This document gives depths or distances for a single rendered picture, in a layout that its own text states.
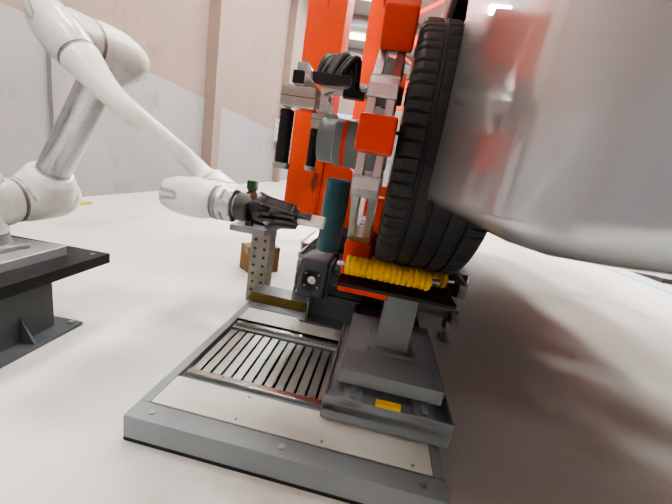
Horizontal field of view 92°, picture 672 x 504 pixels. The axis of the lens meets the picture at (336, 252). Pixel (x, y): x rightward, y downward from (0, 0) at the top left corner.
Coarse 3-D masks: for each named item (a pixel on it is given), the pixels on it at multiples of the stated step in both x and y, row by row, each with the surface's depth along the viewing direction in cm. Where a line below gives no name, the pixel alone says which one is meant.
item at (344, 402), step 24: (336, 360) 111; (336, 384) 98; (336, 408) 91; (360, 408) 89; (384, 408) 88; (408, 408) 93; (432, 408) 95; (384, 432) 90; (408, 432) 89; (432, 432) 88
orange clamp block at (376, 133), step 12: (360, 120) 63; (372, 120) 62; (384, 120) 62; (396, 120) 62; (360, 132) 63; (372, 132) 63; (384, 132) 62; (360, 144) 63; (372, 144) 63; (384, 144) 63; (384, 156) 71
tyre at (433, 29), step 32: (448, 32) 69; (416, 64) 66; (448, 64) 64; (416, 96) 64; (448, 96) 63; (416, 128) 64; (416, 160) 66; (416, 192) 69; (384, 224) 76; (416, 224) 73; (448, 224) 71; (384, 256) 87; (416, 256) 82; (448, 256) 80
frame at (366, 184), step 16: (384, 64) 75; (400, 64) 72; (384, 80) 69; (400, 80) 69; (368, 96) 70; (384, 96) 69; (368, 112) 70; (384, 112) 70; (352, 176) 74; (368, 176) 73; (352, 192) 76; (368, 192) 75; (352, 208) 81; (368, 208) 80; (352, 224) 87; (368, 224) 85; (352, 240) 93; (368, 240) 91
